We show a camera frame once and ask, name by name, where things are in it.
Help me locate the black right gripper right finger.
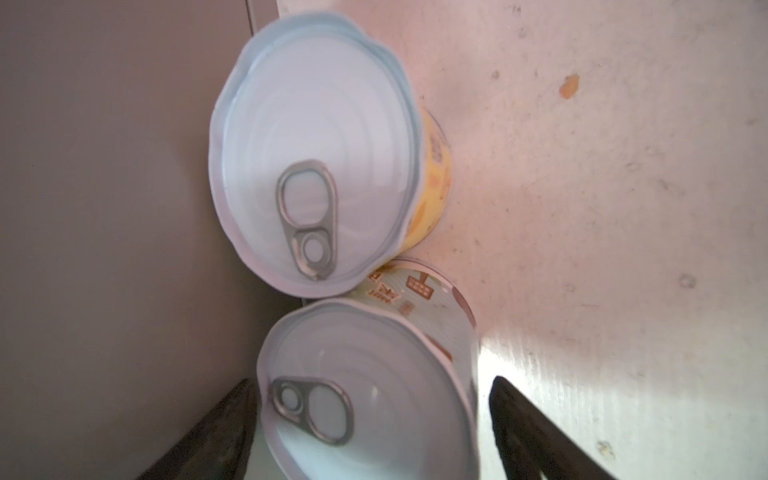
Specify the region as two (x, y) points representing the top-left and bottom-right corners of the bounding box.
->
(489, 376), (613, 480)

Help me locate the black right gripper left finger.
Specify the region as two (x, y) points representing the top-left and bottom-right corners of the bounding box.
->
(139, 379), (259, 480)

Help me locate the can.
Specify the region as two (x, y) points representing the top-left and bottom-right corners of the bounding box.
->
(257, 257), (480, 479)
(208, 12), (451, 299)

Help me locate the grey metal cabinet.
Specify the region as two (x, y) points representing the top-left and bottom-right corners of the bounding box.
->
(1, 1), (290, 479)

